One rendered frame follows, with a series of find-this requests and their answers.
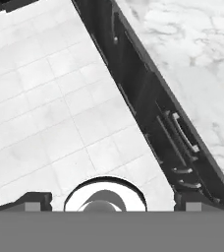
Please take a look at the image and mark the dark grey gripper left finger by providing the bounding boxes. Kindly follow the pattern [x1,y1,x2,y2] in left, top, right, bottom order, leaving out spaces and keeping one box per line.
[0,191,54,213]

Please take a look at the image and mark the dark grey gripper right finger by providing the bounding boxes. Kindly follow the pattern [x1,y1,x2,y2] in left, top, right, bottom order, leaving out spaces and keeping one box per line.
[173,191,224,213]

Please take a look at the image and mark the white and black round thing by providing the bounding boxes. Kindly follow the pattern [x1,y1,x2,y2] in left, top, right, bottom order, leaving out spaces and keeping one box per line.
[63,175,148,213]

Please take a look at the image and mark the dark cupboard run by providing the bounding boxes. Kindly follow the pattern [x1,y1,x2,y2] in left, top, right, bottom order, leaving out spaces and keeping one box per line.
[70,0,224,211]

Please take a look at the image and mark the dark cabinet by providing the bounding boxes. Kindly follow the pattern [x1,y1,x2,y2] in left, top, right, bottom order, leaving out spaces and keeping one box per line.
[0,0,41,17]

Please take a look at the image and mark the short silver drawer handle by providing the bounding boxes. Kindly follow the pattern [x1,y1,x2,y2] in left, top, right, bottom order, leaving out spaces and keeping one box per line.
[172,166,195,175]
[178,178,202,190]

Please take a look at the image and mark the long silver handle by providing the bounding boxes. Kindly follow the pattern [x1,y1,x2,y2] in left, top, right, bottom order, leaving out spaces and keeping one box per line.
[171,112,200,155]

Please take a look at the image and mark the thin dark cupboard handle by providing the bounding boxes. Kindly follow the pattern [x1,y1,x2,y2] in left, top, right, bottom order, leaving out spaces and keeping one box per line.
[111,2,120,45]

